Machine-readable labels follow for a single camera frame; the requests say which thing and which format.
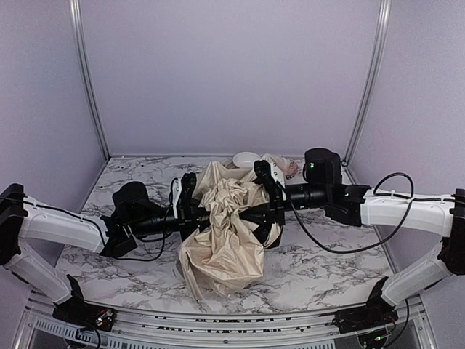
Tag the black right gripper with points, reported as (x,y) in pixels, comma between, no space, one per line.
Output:
(275,204)

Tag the beige folding umbrella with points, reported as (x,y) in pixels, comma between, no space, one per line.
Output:
(226,256)

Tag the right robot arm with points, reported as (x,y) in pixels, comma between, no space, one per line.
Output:
(359,205)

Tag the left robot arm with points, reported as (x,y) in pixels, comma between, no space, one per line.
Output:
(135,219)

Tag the red blue patterned bowl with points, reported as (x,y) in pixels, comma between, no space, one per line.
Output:
(292,169)

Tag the orange white bowl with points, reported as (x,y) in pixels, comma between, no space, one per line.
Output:
(245,160)

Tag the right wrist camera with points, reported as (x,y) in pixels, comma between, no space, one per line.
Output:
(271,178)

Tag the aluminium front rail base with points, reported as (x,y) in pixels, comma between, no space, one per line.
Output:
(135,328)

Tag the right aluminium frame post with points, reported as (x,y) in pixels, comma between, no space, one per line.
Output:
(377,53)

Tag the aluminium frame post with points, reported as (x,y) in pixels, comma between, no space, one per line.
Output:
(78,33)
(377,53)

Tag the left aluminium frame post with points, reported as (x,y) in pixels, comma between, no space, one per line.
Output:
(78,33)

